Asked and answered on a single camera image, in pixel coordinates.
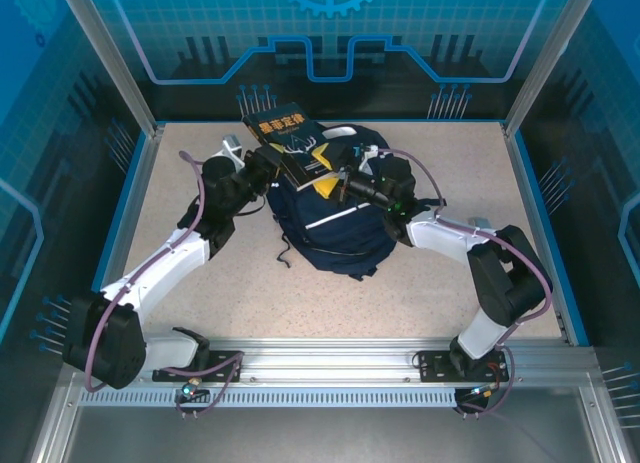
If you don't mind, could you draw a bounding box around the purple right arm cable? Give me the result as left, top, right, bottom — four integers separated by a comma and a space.
377, 147, 555, 419

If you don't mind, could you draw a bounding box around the small connector with green light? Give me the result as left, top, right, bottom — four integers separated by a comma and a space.
174, 377, 209, 404
467, 382, 504, 402

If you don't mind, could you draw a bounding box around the aluminium frame post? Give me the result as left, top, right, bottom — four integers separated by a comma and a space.
54, 0, 166, 138
502, 0, 601, 138

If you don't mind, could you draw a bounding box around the navy blue backpack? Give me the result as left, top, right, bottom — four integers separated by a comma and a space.
264, 124, 446, 283

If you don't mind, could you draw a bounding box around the blue printed back panel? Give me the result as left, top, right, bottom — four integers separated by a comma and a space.
64, 0, 586, 123

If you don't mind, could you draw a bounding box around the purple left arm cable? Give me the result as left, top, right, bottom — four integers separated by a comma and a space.
84, 151, 247, 419

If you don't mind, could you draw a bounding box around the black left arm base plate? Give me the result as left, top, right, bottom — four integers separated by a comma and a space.
152, 350, 245, 383

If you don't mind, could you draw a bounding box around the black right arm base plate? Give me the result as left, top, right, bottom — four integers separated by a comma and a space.
417, 350, 511, 383

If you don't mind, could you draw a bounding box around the grey metal shelf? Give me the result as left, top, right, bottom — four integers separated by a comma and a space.
29, 372, 621, 463

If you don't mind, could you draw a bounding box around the aluminium frame rail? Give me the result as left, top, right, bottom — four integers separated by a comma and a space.
64, 336, 596, 387

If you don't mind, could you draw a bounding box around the slotted grey cable duct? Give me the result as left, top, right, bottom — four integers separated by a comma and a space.
77, 388, 459, 409

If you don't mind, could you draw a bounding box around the black book with yellow title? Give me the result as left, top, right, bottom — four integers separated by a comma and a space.
241, 102, 346, 200

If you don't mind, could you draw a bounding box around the aluminium table side rail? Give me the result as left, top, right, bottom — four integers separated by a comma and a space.
502, 122, 571, 344
82, 124, 167, 347

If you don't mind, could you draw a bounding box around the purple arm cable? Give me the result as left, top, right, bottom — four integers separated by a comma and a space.
84, 151, 247, 419
377, 147, 555, 419

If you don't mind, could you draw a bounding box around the blue printed side panel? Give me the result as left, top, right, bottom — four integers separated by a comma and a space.
0, 0, 151, 463
514, 0, 640, 463

